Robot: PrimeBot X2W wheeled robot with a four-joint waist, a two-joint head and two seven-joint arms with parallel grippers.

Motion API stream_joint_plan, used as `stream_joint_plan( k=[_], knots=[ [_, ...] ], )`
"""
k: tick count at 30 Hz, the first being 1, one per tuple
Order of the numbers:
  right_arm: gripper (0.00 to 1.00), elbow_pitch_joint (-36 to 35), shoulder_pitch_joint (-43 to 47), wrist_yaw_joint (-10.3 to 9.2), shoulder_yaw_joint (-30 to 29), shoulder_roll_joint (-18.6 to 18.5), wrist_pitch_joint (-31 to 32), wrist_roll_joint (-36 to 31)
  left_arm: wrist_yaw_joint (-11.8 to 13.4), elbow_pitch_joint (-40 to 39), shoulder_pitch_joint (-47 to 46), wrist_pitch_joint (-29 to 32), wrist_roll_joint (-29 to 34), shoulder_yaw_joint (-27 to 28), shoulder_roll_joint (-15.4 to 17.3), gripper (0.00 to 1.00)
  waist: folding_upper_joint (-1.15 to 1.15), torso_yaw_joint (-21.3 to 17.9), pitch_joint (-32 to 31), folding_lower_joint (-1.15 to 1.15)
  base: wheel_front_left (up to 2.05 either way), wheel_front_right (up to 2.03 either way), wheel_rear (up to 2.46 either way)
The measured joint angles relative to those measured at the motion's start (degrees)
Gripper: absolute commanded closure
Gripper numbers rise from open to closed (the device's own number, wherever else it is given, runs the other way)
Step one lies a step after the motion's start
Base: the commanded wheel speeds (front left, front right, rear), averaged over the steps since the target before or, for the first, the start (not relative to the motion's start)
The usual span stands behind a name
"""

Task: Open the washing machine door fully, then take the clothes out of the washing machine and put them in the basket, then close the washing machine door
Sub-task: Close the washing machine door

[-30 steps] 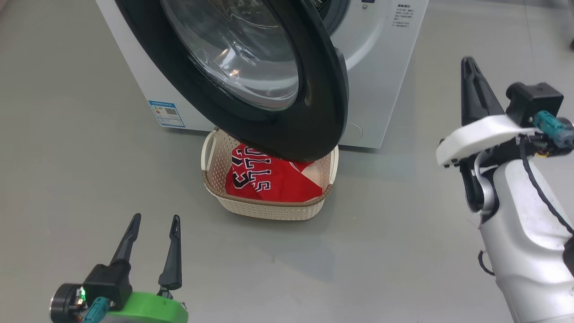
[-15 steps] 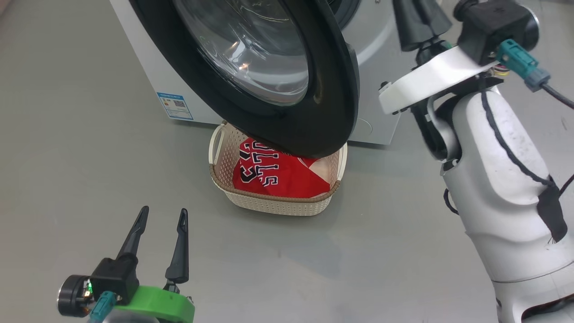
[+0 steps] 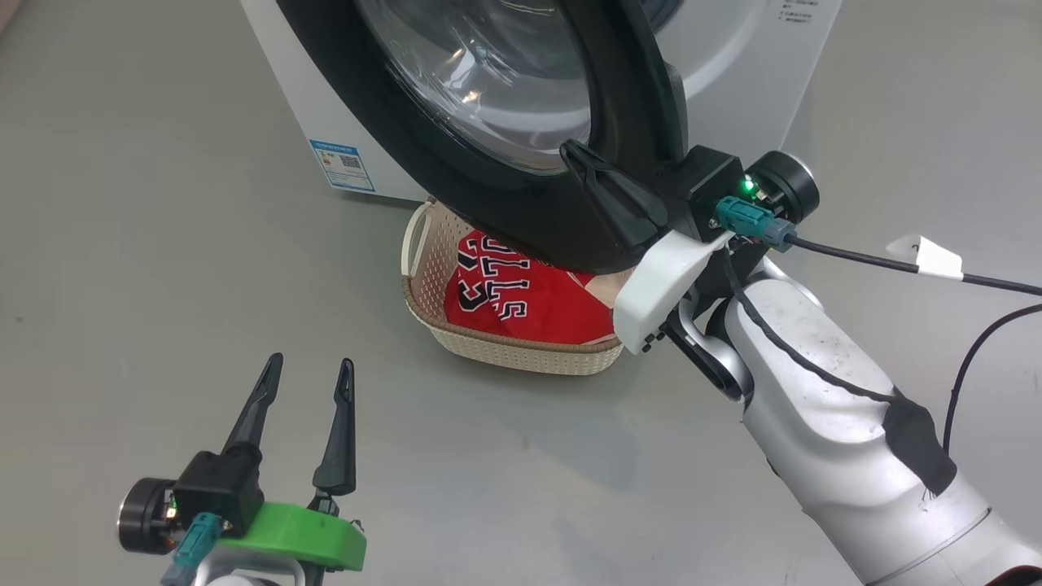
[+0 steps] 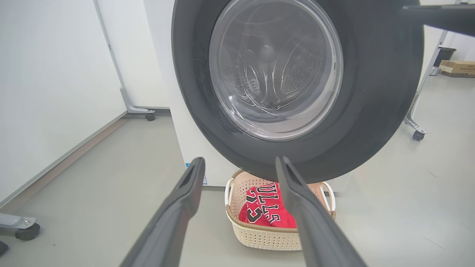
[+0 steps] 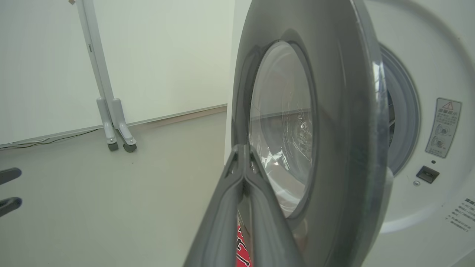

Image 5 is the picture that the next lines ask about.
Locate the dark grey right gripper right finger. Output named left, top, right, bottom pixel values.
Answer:
left=243, top=145, right=305, bottom=267

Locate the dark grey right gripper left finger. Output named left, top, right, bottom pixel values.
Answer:
left=184, top=145, right=246, bottom=267

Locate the grey warning sticker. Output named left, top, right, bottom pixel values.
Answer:
left=425, top=98, right=463, bottom=159

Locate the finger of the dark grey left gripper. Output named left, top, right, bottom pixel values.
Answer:
left=0, top=197, right=23, bottom=218
left=0, top=168, right=22, bottom=185

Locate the dark grey round glass door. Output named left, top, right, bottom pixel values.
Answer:
left=231, top=0, right=394, bottom=267

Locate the thin black floor cable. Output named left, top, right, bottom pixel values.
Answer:
left=0, top=128, right=101, bottom=149

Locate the white partition stand leg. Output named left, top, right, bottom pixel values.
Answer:
left=69, top=0, right=138, bottom=153

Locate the red basketball jersey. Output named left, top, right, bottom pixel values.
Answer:
left=236, top=219, right=253, bottom=267

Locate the white washing machine body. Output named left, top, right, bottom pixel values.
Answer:
left=223, top=0, right=475, bottom=267

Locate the grey rubber door gasket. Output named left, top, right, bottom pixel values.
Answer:
left=379, top=44, right=422, bottom=177

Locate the black door latch socket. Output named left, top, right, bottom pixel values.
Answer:
left=416, top=165, right=440, bottom=184

